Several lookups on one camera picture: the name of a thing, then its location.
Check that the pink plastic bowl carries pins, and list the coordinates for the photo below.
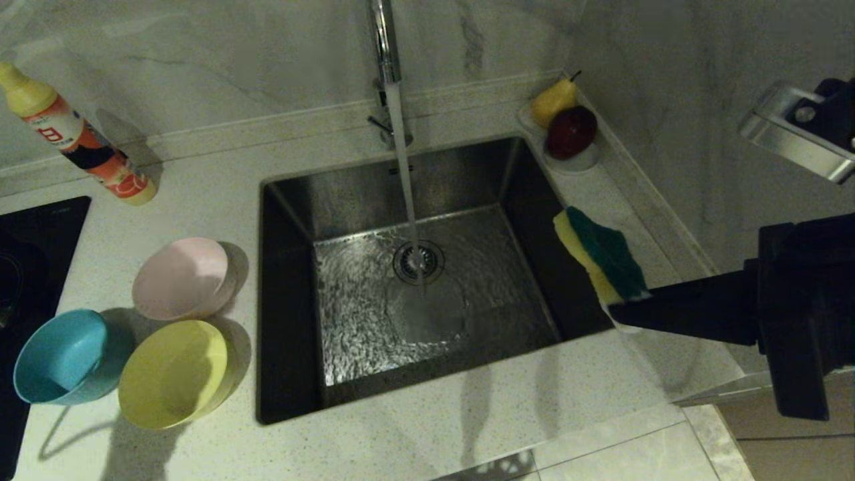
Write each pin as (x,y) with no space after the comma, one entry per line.
(180,280)

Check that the dark red apple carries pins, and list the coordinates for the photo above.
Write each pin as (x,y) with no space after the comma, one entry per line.
(571,130)

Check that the metal sink drain strainer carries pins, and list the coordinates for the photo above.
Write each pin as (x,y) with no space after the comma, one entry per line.
(431,264)

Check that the black induction cooktop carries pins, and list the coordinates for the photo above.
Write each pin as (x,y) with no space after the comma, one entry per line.
(33,254)

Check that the yellow detergent bottle red label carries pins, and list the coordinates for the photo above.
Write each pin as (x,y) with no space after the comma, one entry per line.
(73,137)

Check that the small white dish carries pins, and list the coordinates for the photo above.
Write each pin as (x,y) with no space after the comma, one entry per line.
(574,165)

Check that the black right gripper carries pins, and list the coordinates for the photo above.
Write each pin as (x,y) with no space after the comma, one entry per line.
(801,300)

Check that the stainless steel sink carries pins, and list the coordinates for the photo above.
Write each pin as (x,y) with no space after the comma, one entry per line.
(501,321)

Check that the yellow pear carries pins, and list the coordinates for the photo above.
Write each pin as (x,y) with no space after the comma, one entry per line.
(551,103)

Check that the chrome faucet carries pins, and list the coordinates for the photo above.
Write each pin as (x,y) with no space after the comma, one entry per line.
(386,40)

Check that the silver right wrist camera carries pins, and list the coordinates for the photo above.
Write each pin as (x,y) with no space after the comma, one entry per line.
(781,133)

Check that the yellow and green sponge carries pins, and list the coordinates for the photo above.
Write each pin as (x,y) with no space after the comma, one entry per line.
(608,260)

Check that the light wooden cabinet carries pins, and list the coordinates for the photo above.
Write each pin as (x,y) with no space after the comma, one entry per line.
(755,454)

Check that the yellow plastic bowl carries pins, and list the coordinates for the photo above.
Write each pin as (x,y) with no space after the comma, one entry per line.
(170,374)

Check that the blue plastic bowl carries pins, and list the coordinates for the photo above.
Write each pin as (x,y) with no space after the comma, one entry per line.
(60,361)

